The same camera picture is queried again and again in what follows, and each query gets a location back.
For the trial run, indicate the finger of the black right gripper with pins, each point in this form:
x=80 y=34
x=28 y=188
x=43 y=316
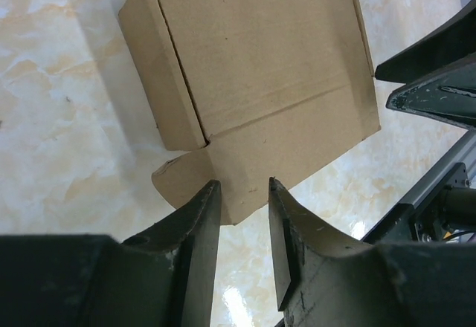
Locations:
x=449 y=98
x=450 y=42

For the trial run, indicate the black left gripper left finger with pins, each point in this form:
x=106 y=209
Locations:
x=162 y=276

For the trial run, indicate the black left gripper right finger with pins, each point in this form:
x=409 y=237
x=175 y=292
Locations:
x=324 y=277

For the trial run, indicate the brown cardboard box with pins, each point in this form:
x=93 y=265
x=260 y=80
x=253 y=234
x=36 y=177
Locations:
x=246 y=90

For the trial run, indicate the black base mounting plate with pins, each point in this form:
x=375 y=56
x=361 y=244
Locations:
x=440 y=207

